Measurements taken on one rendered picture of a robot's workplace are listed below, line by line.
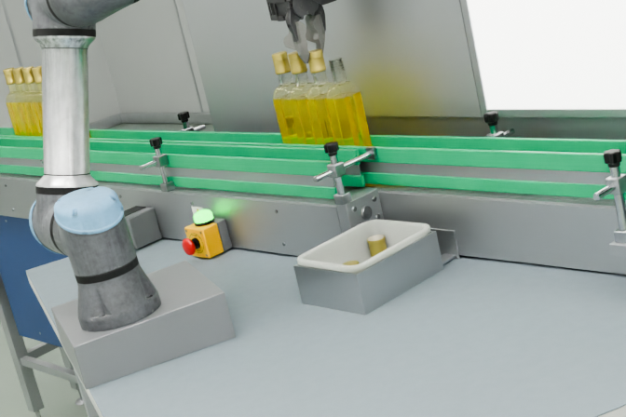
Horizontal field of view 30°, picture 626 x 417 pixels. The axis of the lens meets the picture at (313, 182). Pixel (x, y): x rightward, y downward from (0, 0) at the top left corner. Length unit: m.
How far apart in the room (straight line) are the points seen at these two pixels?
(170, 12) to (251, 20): 5.38
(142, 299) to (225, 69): 1.00
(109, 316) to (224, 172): 0.63
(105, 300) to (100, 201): 0.17
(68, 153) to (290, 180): 0.50
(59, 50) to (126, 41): 6.55
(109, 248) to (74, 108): 0.29
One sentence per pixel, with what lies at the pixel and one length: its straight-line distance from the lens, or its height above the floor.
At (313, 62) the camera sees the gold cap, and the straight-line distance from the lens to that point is 2.46.
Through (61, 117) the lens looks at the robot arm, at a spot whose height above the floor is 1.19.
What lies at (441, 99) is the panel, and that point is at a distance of 2.43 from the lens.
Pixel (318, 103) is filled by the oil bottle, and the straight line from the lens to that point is 2.47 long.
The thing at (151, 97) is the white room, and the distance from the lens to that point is 8.69.
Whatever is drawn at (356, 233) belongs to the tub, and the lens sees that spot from 2.29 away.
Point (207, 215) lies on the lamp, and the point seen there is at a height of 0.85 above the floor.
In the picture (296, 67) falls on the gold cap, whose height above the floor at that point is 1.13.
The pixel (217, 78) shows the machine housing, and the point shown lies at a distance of 3.01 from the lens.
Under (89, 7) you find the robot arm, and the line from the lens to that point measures 2.11.
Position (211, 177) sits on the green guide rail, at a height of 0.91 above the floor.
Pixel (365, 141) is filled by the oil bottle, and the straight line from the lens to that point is 2.46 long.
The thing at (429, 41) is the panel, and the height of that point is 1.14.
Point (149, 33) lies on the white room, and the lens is 8.48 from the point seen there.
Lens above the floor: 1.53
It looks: 15 degrees down
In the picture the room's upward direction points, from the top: 13 degrees counter-clockwise
